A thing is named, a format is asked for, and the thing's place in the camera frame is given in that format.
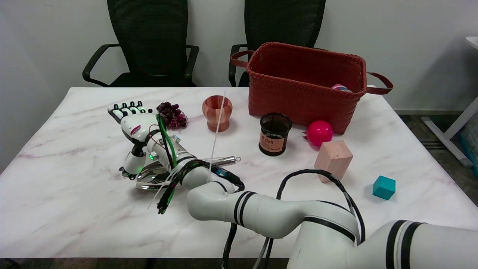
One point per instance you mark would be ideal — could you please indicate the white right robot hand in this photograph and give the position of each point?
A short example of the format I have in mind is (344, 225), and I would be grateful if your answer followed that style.
(137, 125)

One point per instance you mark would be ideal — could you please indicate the black mesh pen container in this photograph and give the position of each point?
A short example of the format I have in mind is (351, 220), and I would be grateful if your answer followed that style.
(274, 136)

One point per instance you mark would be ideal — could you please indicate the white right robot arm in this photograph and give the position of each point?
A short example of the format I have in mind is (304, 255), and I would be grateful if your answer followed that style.
(283, 220)

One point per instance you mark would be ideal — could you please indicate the dark purple grape bunch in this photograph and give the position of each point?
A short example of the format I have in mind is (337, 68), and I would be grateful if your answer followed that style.
(172, 115)

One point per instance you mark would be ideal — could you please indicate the wooden striped cup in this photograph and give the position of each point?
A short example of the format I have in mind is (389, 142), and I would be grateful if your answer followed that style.
(216, 112)

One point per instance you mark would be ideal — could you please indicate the black mesh office chair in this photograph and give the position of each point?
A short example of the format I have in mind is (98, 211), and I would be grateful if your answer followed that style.
(149, 41)
(280, 22)

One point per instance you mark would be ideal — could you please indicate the shiny metal scoop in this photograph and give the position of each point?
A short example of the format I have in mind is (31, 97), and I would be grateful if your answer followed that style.
(224, 160)

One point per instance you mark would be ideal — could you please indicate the red woven basket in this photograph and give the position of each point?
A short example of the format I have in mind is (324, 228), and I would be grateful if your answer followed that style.
(302, 89)

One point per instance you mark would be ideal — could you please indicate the pink ball toy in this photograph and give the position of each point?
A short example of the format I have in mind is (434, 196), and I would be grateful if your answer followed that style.
(320, 132)

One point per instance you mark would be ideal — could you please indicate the light wooden block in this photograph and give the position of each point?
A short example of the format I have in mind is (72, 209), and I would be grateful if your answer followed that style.
(333, 158)

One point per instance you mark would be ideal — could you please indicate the teal cube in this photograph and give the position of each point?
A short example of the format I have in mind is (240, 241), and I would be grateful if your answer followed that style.
(384, 187)

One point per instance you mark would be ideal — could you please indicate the blue storage bin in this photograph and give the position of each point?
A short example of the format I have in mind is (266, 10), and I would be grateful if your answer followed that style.
(471, 144)

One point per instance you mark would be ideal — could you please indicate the white desk frame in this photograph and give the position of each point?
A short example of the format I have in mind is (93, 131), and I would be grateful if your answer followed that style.
(453, 129)

